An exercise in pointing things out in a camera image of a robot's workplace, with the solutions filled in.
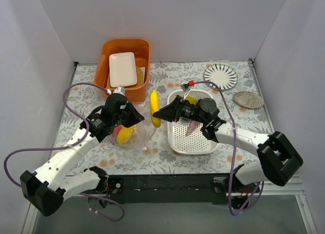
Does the speckled round coaster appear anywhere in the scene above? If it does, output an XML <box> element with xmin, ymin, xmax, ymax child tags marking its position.
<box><xmin>233</xmin><ymin>91</ymin><xmax>265</xmax><ymax>109</ymax></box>

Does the blue striped round plate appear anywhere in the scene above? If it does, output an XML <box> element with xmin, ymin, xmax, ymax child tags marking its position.
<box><xmin>203</xmin><ymin>63</ymin><xmax>238</xmax><ymax>90</ymax></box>

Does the purple toy eggplant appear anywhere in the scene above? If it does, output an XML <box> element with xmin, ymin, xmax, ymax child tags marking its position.
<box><xmin>185</xmin><ymin>120</ymin><xmax>200</xmax><ymax>136</ymax></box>

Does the yellow toy mango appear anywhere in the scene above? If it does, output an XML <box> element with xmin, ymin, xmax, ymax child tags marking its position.
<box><xmin>116</xmin><ymin>126</ymin><xmax>136</xmax><ymax>144</ymax></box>

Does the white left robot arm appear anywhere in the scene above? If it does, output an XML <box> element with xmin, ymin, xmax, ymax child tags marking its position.
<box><xmin>20</xmin><ymin>93</ymin><xmax>144</xmax><ymax>217</ymax></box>

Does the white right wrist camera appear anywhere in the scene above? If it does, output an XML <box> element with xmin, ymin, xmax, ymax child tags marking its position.
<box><xmin>179</xmin><ymin>80</ymin><xmax>195</xmax><ymax>92</ymax></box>

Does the floral patterned table mat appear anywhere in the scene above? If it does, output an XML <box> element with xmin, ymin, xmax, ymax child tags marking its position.
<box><xmin>49</xmin><ymin>61</ymin><xmax>282</xmax><ymax>175</ymax></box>

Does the clear zip top bag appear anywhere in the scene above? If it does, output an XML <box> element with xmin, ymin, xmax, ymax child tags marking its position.
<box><xmin>109</xmin><ymin>102</ymin><xmax>157</xmax><ymax>151</ymax></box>

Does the yellow woven tray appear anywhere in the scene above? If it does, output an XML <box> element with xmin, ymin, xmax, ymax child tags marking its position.
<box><xmin>107</xmin><ymin>66</ymin><xmax>144</xmax><ymax>88</ymax></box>

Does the white rectangular plate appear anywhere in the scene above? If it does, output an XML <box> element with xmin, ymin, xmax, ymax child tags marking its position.
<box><xmin>109</xmin><ymin>52</ymin><xmax>136</xmax><ymax>75</ymax></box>

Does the orange plastic bin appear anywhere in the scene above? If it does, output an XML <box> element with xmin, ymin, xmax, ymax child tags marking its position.
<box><xmin>94</xmin><ymin>38</ymin><xmax>151</xmax><ymax>103</ymax></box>

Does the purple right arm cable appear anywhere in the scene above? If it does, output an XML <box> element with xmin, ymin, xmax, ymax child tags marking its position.
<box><xmin>192</xmin><ymin>80</ymin><xmax>265</xmax><ymax>216</ymax></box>

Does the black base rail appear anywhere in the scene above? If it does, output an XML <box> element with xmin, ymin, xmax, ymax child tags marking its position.
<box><xmin>104</xmin><ymin>173</ymin><xmax>244</xmax><ymax>204</ymax></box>

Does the yellow toy banana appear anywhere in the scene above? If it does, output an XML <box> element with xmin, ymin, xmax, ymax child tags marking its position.
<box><xmin>149</xmin><ymin>89</ymin><xmax>161</xmax><ymax>128</ymax></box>

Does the white perforated plastic basket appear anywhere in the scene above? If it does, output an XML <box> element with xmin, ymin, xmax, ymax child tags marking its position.
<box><xmin>167</xmin><ymin>89</ymin><xmax>219</xmax><ymax>155</ymax></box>

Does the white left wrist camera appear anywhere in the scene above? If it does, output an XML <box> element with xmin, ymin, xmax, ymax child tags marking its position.
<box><xmin>106</xmin><ymin>86</ymin><xmax>126</xmax><ymax>96</ymax></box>

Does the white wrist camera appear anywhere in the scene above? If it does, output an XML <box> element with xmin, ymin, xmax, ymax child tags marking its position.
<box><xmin>106</xmin><ymin>86</ymin><xmax>126</xmax><ymax>96</ymax></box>
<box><xmin>179</xmin><ymin>80</ymin><xmax>195</xmax><ymax>92</ymax></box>

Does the red toy apple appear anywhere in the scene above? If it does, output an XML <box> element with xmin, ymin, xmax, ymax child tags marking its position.
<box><xmin>112</xmin><ymin>125</ymin><xmax>123</xmax><ymax>137</ymax></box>

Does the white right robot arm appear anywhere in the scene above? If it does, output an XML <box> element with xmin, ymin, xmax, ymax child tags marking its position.
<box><xmin>150</xmin><ymin>95</ymin><xmax>303</xmax><ymax>192</ymax></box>

